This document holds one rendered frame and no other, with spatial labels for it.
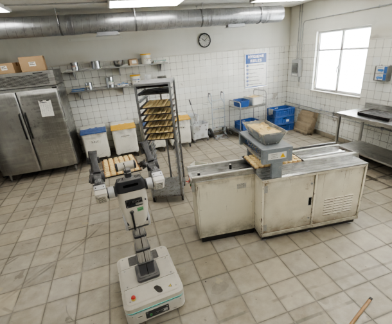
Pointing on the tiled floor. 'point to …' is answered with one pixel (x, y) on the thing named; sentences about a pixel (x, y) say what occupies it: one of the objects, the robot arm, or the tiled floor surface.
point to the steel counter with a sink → (371, 150)
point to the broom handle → (361, 310)
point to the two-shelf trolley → (243, 109)
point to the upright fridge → (28, 122)
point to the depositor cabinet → (308, 197)
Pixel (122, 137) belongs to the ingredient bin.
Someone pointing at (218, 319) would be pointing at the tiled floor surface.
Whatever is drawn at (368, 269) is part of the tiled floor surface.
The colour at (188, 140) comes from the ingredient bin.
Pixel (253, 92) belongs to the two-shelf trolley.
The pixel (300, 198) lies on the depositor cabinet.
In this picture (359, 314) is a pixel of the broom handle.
